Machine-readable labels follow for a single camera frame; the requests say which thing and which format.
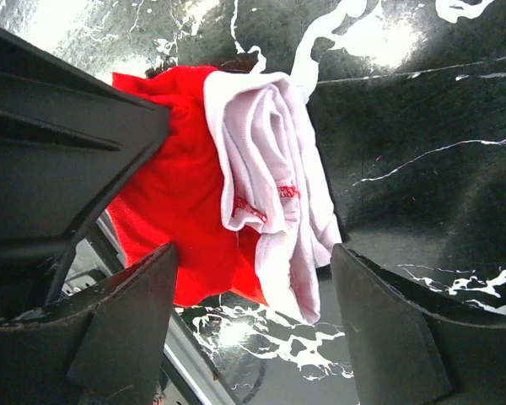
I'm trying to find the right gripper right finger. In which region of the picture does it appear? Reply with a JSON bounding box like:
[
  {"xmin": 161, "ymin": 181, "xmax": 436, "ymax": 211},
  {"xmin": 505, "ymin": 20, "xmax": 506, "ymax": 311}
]
[{"xmin": 331, "ymin": 244, "xmax": 506, "ymax": 404}]

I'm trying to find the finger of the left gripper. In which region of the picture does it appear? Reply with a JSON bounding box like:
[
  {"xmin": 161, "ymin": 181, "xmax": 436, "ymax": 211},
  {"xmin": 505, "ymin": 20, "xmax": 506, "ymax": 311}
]
[{"xmin": 0, "ymin": 28, "xmax": 170, "ymax": 317}]

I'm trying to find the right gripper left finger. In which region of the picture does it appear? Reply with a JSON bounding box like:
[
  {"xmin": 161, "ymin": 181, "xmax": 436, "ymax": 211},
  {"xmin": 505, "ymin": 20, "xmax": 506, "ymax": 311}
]
[{"xmin": 0, "ymin": 244, "xmax": 178, "ymax": 404}]

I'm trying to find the red underwear white trim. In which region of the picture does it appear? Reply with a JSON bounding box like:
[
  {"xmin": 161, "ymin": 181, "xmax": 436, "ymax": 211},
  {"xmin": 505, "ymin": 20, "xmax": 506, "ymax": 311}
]
[{"xmin": 108, "ymin": 66, "xmax": 342, "ymax": 324}]

